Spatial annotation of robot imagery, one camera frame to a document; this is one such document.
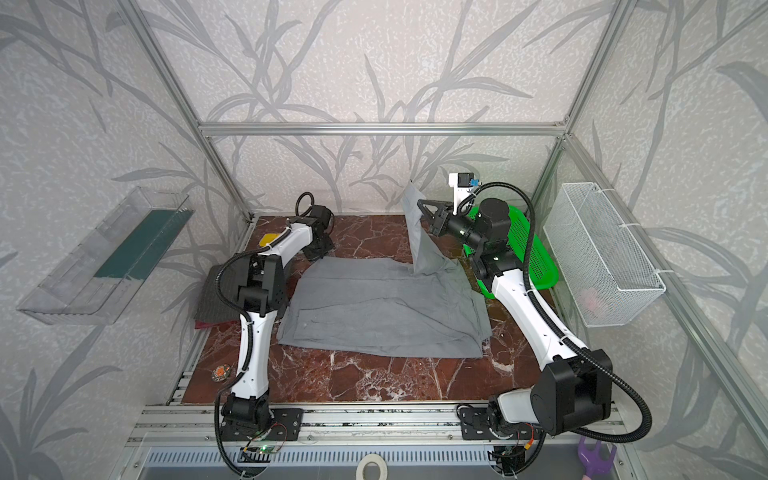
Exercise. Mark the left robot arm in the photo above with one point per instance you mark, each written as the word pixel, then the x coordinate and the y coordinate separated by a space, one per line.
pixel 254 283

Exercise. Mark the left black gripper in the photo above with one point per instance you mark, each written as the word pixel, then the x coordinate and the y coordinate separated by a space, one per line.
pixel 324 241

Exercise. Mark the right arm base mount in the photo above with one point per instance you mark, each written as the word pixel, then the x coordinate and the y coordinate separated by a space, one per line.
pixel 487 423

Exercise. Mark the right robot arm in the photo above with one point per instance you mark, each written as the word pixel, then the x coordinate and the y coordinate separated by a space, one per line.
pixel 575 386

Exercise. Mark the green plastic basket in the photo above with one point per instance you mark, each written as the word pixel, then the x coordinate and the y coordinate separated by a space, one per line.
pixel 537 258

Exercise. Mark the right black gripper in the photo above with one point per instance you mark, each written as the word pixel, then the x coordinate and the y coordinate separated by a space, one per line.
pixel 440 219

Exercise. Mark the white tape roll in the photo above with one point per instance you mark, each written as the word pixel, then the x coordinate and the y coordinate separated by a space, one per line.
pixel 372 466

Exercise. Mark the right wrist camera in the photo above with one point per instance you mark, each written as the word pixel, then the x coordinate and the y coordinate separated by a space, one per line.
pixel 463 184

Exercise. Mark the yellow toy hammer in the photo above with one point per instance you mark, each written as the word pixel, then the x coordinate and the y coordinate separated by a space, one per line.
pixel 268 238

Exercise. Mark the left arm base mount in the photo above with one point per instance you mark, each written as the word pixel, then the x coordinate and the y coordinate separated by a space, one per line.
pixel 259 445

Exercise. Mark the pink item in wire basket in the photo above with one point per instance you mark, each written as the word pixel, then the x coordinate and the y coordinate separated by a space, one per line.
pixel 592 302

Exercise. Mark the purple plastic toy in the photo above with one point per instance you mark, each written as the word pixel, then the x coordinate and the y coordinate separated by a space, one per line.
pixel 592 459

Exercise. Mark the clear acrylic wall shelf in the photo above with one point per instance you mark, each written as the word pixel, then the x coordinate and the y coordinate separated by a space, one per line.
pixel 94 283

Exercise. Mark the small orange round object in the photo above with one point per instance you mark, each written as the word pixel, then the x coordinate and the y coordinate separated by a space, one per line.
pixel 221 373

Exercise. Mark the white wire mesh basket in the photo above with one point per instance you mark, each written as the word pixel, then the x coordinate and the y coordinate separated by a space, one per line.
pixel 595 248

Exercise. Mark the light grey long sleeve shirt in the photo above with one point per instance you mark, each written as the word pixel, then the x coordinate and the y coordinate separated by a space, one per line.
pixel 379 306

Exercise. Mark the dark striped folded shirt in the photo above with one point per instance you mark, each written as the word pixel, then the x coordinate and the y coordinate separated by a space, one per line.
pixel 210 309

